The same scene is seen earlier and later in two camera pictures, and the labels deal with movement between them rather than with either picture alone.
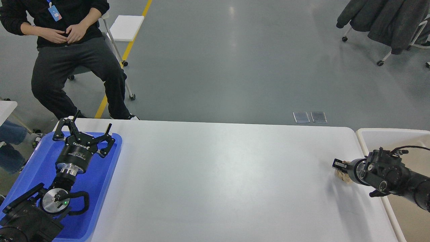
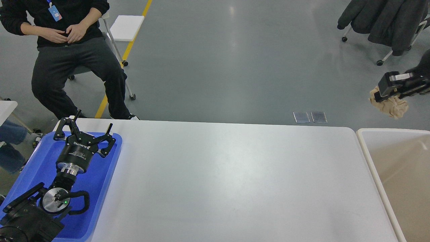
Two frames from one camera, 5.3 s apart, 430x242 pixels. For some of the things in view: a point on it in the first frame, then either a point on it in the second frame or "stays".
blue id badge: [54, 11] stays
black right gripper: [357, 171] → [422, 69]
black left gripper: [74, 158] stays
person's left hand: [78, 30] stays
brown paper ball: [344, 176] → [394, 106]
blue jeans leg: [11, 159] stays
